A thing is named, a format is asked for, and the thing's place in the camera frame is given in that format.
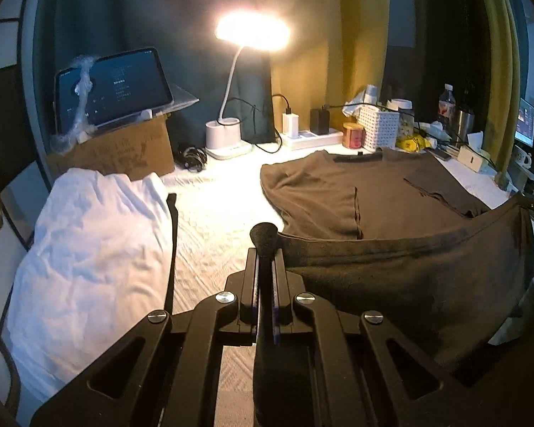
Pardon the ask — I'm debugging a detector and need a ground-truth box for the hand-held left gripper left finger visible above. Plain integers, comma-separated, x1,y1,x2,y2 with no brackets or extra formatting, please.
29,247,261,427

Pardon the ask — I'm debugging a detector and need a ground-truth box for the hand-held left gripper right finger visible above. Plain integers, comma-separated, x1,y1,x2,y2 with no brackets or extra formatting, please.
271,255,503,427

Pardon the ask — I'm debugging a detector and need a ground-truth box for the brown t-shirt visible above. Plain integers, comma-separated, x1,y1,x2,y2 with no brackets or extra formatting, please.
249,149,534,427

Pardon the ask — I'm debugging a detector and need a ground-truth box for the white tissue box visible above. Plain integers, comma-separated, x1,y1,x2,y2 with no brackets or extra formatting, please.
457,132,493,172

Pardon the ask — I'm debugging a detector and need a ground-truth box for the computer monitor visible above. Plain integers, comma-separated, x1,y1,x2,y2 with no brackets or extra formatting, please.
515,98,534,147

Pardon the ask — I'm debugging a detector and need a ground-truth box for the steel thermos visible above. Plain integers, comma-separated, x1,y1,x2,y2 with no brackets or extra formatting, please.
454,106,476,144

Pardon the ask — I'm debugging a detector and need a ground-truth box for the clear water bottle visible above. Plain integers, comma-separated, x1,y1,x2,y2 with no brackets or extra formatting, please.
438,84,456,128

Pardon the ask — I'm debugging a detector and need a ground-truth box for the narrow yellow curtain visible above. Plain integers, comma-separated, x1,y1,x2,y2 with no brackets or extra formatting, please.
472,0,524,175

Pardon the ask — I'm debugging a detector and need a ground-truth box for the yellow packet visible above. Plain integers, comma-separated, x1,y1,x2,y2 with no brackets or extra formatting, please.
396,136,432,152

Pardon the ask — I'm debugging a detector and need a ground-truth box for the white desk lamp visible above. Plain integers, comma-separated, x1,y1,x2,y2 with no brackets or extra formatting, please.
205,11,291,160

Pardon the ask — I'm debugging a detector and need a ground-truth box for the glass jar with white lid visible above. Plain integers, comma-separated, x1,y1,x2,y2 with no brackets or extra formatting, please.
386,99,416,141

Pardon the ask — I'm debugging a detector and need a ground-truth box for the white crumpled cloth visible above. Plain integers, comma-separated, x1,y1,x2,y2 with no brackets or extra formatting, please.
2,168,175,403

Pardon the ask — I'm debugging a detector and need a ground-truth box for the white power strip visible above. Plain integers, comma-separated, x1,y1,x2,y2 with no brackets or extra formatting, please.
279,127,344,151

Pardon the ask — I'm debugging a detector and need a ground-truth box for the red tin can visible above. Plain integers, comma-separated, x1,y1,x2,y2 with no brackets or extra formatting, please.
342,122,366,149

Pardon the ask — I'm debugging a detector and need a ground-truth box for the white plastic basket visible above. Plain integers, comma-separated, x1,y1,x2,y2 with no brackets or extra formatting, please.
358,106,402,152

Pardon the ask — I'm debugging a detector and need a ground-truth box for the black charger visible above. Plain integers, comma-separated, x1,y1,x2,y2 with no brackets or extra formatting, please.
310,107,331,135

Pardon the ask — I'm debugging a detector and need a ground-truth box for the cardboard box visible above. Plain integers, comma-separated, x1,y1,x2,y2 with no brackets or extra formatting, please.
47,113,177,183

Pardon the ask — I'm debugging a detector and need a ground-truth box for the crumpled plastic bag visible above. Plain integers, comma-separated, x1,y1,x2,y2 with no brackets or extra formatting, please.
342,91,371,116

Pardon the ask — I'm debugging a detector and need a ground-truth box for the dark window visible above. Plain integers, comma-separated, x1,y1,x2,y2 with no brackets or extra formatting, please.
383,0,496,113

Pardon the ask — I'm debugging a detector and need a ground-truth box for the wide yellow curtain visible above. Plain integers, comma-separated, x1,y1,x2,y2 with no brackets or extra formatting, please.
267,0,393,131

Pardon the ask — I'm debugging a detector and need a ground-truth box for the dark tablet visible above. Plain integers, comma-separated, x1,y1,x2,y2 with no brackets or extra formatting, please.
54,47,174,135

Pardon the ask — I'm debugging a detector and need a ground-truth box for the teal curtain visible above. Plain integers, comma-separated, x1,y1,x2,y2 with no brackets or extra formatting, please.
33,0,277,144

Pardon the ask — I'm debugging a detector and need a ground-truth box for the black cable bundle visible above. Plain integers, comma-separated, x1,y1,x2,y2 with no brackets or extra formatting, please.
176,144,208,172

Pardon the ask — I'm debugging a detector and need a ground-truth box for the black lamp cable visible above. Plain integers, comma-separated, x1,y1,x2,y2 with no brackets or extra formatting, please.
238,97,282,154

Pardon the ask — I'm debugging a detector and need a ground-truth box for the black white-charger cable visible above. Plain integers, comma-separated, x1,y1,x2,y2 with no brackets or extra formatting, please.
271,94,293,116

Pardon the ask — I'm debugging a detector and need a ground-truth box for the black black-charger cable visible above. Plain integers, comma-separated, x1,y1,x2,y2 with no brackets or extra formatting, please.
323,102,384,112

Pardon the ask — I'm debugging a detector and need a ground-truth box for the thick black cable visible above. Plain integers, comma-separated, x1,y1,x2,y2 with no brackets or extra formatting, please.
0,276,24,415

